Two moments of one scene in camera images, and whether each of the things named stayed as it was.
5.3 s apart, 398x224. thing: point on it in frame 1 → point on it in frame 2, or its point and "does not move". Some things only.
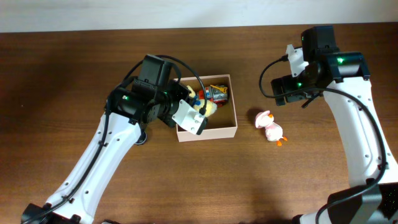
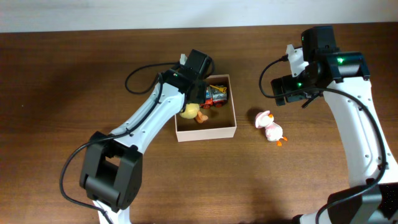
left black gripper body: x=173 y=88 → x=199 y=96
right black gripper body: x=278 y=92 does not move
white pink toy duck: x=273 y=132 does not move
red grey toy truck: x=218 y=94 does not move
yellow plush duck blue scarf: x=211 y=107 → x=192 y=111
